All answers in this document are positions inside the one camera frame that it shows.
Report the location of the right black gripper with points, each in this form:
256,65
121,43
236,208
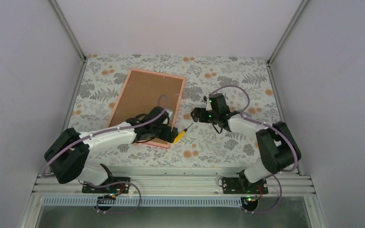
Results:
202,118

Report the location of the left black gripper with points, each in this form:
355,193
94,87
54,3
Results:
173,135

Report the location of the yellow handled screwdriver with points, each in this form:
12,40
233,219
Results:
182,133

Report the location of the pink picture frame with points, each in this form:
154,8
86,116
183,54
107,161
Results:
144,90

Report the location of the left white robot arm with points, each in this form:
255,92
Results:
67,156

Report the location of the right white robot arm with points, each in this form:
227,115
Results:
277,147

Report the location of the floral patterned table mat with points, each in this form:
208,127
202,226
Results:
244,81

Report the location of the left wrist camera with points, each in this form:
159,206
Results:
169,115

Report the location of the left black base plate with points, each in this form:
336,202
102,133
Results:
113,189

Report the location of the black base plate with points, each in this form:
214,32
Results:
113,189
233,186

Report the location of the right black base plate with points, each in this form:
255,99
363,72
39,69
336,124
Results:
233,186

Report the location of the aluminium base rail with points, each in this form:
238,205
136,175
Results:
182,182

